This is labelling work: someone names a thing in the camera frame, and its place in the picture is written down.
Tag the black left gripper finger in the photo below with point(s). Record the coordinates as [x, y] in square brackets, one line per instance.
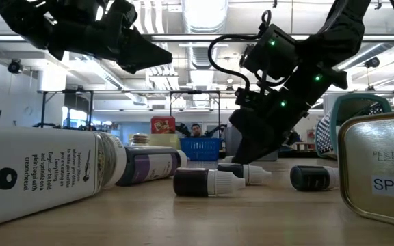
[142, 54]

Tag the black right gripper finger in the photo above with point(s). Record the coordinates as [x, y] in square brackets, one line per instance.
[258, 140]

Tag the red Froot Loops box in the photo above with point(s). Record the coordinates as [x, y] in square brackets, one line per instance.
[163, 125]

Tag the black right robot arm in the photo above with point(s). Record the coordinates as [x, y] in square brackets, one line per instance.
[337, 34]

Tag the grey translucent plastic bin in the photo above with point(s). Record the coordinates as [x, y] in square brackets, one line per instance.
[229, 140]

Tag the overhead beam with light strips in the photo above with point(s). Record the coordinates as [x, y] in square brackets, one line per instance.
[190, 37]

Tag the teal-framed metal box grater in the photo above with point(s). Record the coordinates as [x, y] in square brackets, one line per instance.
[325, 136]

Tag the blue plastic bin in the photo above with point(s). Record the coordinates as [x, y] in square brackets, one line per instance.
[200, 149]

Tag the person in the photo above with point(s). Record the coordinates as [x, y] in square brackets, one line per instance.
[196, 130]

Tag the yellow plastic bin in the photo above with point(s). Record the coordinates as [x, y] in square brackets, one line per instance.
[164, 140]

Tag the purple-label dark extract bottle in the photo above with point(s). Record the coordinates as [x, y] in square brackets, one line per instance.
[149, 167]

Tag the gold spice tin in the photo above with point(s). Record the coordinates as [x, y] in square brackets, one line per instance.
[378, 164]

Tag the white-label bagel seasoning jar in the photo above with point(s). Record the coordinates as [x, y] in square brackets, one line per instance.
[46, 171]

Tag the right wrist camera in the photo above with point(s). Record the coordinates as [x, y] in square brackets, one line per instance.
[248, 97]

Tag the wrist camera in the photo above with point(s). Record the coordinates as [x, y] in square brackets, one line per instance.
[248, 97]
[123, 13]

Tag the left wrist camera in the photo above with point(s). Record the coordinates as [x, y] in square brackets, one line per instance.
[123, 13]

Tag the black background workstation frame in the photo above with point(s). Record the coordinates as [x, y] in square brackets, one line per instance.
[193, 91]

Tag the silver ceiling air duct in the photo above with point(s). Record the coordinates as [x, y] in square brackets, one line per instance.
[204, 17]

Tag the black ceiling-mounted camera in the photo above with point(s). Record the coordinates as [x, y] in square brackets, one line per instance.
[373, 62]
[15, 66]

